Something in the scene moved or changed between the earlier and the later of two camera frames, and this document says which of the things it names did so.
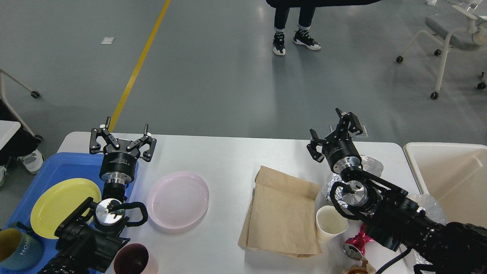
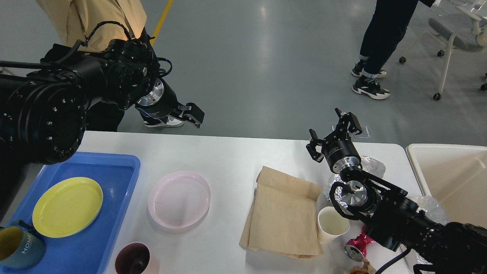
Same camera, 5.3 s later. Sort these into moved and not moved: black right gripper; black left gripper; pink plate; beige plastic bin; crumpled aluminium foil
Moved: black left gripper
Not moved: black right gripper; beige plastic bin; crumpled aluminium foil; pink plate
